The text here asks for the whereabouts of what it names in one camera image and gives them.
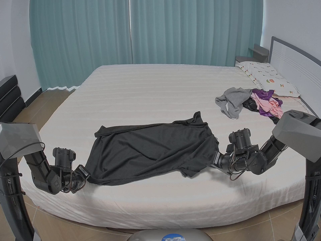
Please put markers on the grey bedside table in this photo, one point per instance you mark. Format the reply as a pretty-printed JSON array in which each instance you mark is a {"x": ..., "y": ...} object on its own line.
[{"x": 255, "y": 51}]

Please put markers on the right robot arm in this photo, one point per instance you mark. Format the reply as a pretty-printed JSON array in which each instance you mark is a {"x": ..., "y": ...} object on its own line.
[{"x": 296, "y": 134}]

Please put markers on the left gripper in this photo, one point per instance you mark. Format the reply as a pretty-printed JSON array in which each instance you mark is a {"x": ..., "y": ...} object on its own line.
[{"x": 80, "y": 179}]

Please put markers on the grey garment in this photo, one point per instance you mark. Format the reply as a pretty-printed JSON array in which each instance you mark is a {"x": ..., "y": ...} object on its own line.
[{"x": 234, "y": 99}]

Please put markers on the black chest of drawers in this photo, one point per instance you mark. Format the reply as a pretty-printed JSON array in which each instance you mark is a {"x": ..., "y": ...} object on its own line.
[{"x": 8, "y": 97}]

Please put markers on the blue-green curtain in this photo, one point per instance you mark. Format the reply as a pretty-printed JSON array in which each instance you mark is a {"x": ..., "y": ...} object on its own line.
[
  {"x": 82, "y": 34},
  {"x": 195, "y": 24}
]

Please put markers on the bed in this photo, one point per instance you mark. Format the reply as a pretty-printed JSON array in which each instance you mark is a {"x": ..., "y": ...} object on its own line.
[{"x": 150, "y": 97}]

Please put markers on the black T-shirt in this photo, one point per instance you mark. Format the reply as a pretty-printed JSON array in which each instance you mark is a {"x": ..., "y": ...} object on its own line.
[{"x": 150, "y": 149}]

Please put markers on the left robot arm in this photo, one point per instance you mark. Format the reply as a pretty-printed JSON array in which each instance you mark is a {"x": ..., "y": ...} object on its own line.
[{"x": 45, "y": 177}]

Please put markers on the white printed pillow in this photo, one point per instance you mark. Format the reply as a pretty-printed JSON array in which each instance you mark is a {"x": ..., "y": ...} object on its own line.
[{"x": 270, "y": 79}]

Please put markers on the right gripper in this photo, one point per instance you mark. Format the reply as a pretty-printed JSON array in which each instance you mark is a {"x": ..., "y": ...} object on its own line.
[{"x": 220, "y": 162}]

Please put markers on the pile of clothes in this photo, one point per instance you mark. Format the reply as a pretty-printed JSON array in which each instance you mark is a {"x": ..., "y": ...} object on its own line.
[{"x": 265, "y": 107}]

